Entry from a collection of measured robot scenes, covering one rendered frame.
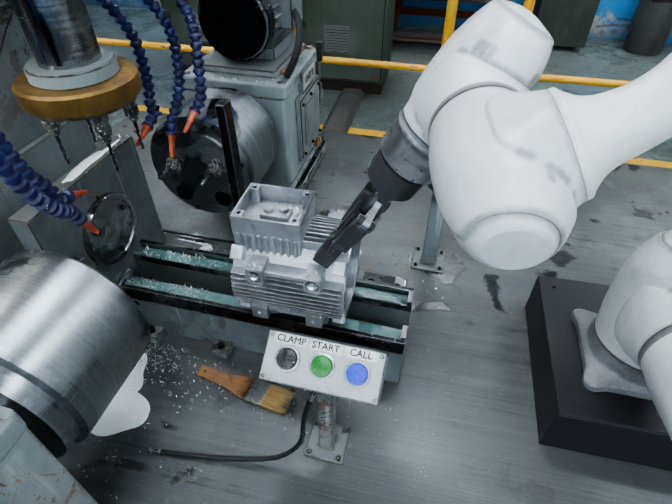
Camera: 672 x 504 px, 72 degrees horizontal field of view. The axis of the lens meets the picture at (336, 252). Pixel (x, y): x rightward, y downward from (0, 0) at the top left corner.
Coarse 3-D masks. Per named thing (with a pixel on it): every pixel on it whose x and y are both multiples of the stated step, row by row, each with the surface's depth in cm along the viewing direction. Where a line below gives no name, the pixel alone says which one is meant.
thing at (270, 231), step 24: (264, 192) 83; (288, 192) 82; (312, 192) 80; (240, 216) 75; (264, 216) 79; (288, 216) 78; (312, 216) 81; (240, 240) 78; (264, 240) 77; (288, 240) 76
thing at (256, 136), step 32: (224, 96) 106; (160, 128) 100; (192, 128) 98; (256, 128) 106; (160, 160) 106; (192, 160) 103; (224, 160) 101; (256, 160) 105; (192, 192) 109; (224, 192) 107
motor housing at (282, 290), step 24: (312, 240) 78; (360, 240) 89; (240, 264) 80; (288, 264) 78; (240, 288) 81; (264, 288) 80; (288, 288) 79; (336, 288) 76; (288, 312) 83; (312, 312) 81; (336, 312) 79
